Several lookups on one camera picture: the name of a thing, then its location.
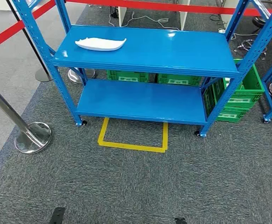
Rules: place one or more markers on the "white curved plastic part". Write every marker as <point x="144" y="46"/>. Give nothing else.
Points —
<point x="98" y="44"/>

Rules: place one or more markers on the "green plastic crate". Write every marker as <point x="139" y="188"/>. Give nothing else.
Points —
<point x="178" y="79"/>
<point x="126" y="75"/>
<point x="243" y="95"/>
<point x="232" y="116"/>

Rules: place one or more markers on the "dark stanchion, chrome base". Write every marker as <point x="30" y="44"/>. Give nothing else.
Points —
<point x="89" y="74"/>

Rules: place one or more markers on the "white table leg panel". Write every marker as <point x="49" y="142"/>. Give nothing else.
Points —
<point x="183" y="20"/>
<point x="122" y="17"/>

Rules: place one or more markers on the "black robot right foot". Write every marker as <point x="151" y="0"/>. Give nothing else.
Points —
<point x="180" y="221"/>

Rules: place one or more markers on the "black robot foot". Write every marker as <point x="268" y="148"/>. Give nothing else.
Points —
<point x="180" y="221"/>
<point x="57" y="215"/>

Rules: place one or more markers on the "thin black pole, flat base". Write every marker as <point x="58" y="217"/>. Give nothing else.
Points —
<point x="43" y="75"/>

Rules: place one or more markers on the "black robot left foot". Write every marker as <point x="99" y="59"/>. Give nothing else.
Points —
<point x="57" y="215"/>

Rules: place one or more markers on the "chrome stool base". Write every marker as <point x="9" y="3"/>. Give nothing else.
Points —
<point x="247" y="46"/>

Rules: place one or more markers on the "black round stool base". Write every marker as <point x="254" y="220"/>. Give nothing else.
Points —
<point x="260" y="22"/>

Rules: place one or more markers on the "chrome stanchion post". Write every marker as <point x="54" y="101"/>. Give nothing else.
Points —
<point x="33" y="139"/>

